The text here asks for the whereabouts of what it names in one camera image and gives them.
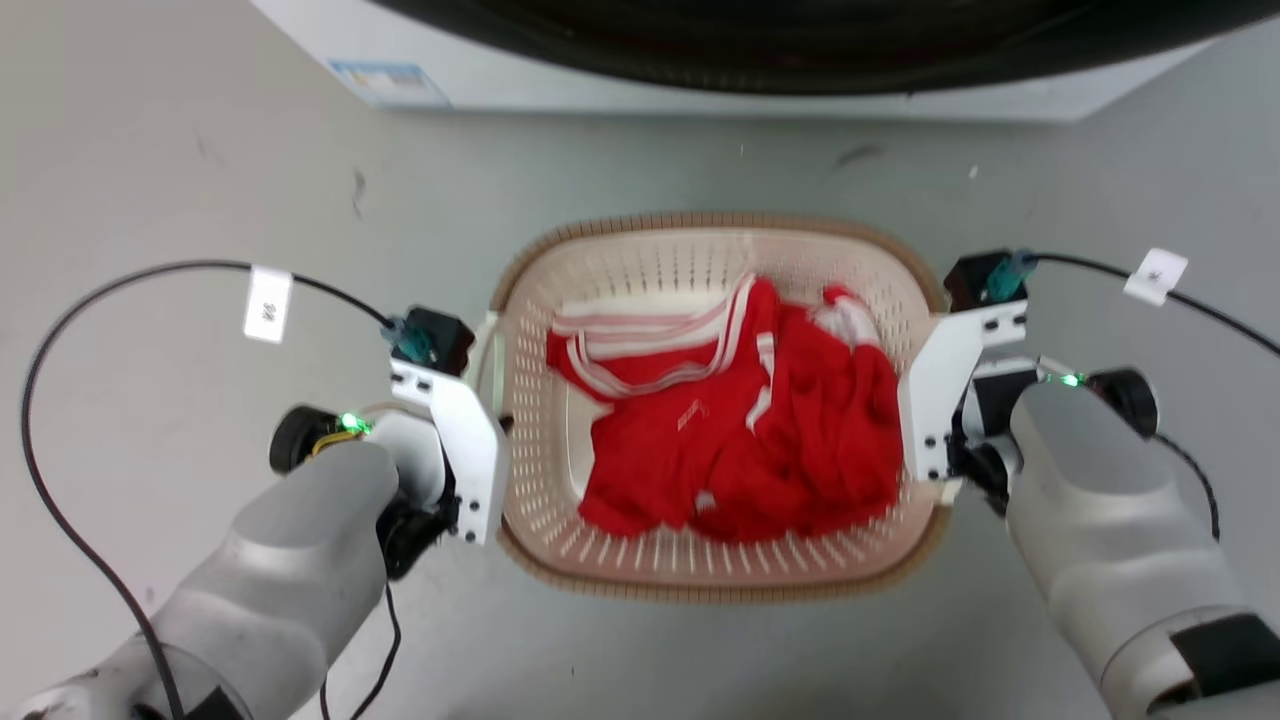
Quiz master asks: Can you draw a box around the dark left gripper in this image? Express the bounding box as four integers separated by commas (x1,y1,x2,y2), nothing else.
376,468,463,582

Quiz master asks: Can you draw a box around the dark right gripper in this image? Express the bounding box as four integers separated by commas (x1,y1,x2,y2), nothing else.
945,357,1047,518

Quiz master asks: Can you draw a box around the beige plastic laundry basket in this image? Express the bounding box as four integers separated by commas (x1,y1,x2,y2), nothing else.
476,211,963,604

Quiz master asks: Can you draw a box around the red white-striped sports shirt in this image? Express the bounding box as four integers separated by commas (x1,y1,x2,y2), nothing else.
545,273,906,544

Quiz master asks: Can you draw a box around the black round washing machine door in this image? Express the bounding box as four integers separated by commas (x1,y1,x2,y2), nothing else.
368,0,1280,98

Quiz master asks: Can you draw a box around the white washing machine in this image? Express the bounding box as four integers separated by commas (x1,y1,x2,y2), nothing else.
250,0,1217,124

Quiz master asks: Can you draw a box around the blue white energy label sticker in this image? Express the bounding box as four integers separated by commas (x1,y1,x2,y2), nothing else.
327,60,452,110

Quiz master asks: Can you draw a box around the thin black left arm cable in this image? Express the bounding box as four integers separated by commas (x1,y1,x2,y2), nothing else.
318,580,403,720

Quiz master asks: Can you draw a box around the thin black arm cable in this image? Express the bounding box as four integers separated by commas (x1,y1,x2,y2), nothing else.
1150,432,1222,543
318,580,403,720

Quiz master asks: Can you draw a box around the white paper cable tag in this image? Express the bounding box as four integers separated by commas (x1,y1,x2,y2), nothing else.
1123,247,1190,307
243,265,294,345

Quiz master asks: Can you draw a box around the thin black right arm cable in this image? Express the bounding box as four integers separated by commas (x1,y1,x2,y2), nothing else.
1150,432,1222,543

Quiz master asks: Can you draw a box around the long black right camera cable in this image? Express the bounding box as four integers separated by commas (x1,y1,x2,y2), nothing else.
1028,252,1280,358

